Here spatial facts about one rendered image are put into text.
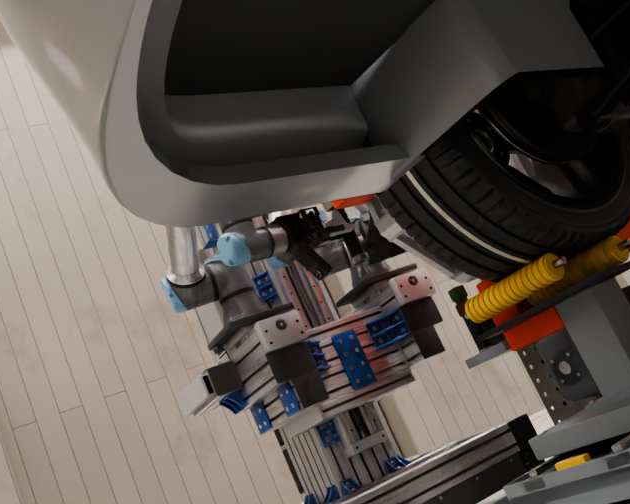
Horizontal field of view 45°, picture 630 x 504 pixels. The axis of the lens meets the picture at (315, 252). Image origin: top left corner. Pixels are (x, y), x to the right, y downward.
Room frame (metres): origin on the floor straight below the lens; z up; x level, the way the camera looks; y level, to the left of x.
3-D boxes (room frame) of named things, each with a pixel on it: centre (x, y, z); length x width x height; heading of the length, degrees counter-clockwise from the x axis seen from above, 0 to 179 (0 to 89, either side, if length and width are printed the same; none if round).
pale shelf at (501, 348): (2.46, -0.50, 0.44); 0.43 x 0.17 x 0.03; 129
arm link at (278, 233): (1.70, 0.08, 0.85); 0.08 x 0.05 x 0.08; 39
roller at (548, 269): (1.60, -0.34, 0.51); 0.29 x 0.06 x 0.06; 39
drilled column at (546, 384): (2.48, -0.52, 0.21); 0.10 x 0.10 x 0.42; 39
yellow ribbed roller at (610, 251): (1.62, -0.48, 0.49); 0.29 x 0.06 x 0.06; 39
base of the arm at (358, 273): (2.56, -0.14, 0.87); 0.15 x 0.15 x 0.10
